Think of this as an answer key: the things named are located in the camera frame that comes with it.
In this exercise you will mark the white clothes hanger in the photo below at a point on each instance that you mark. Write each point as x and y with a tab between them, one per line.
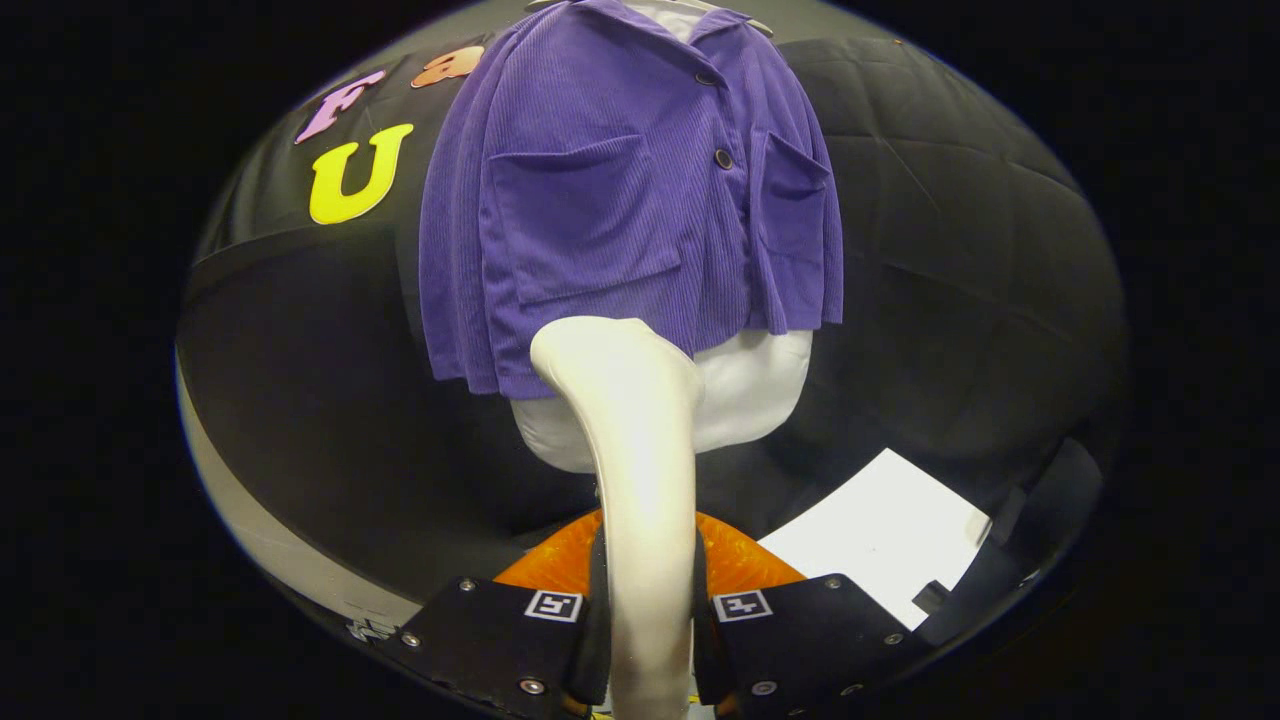
760	27

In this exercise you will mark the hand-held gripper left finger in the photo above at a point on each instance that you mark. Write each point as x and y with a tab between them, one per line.
592	650

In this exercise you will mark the white paper sheet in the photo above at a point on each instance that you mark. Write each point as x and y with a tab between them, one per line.
880	530

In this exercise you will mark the white shirt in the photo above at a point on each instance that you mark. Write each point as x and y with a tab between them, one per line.
750	390

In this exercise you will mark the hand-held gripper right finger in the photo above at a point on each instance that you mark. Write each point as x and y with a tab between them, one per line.
708	650

